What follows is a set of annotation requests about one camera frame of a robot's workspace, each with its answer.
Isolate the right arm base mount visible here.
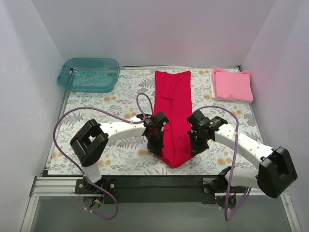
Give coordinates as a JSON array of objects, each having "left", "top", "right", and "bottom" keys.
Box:
[{"left": 199, "top": 178, "right": 227, "bottom": 193}]

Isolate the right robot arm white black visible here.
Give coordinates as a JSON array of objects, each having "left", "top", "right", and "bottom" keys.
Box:
[{"left": 188, "top": 110, "right": 298, "bottom": 198}]

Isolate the red t shirt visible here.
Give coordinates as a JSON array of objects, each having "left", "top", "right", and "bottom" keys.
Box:
[{"left": 154, "top": 71, "right": 192, "bottom": 168}]

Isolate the folded pink t shirt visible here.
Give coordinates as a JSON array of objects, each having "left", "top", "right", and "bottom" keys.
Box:
[{"left": 212, "top": 68, "right": 253, "bottom": 103}]

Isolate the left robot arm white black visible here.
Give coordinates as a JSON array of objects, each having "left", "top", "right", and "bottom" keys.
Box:
[{"left": 70, "top": 112, "right": 169, "bottom": 183}]

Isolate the floral patterned table mat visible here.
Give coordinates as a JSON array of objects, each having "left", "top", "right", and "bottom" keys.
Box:
[{"left": 46, "top": 68, "right": 261, "bottom": 175}]

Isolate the aluminium frame rail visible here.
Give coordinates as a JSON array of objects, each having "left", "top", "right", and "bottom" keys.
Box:
[{"left": 30, "top": 176, "right": 80, "bottom": 196}]

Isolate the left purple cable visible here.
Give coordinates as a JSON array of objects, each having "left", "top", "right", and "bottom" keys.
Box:
[{"left": 53, "top": 93, "right": 154, "bottom": 220}]

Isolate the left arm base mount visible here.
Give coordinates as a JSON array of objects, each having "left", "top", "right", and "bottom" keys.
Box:
[{"left": 74, "top": 178, "right": 118, "bottom": 194}]

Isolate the folded white t shirt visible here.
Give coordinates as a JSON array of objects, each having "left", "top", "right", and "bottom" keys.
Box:
[{"left": 210, "top": 74, "right": 223, "bottom": 101}]

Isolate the teal transparent plastic bin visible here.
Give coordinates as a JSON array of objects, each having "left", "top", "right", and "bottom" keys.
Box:
[{"left": 57, "top": 58, "right": 120, "bottom": 93}]

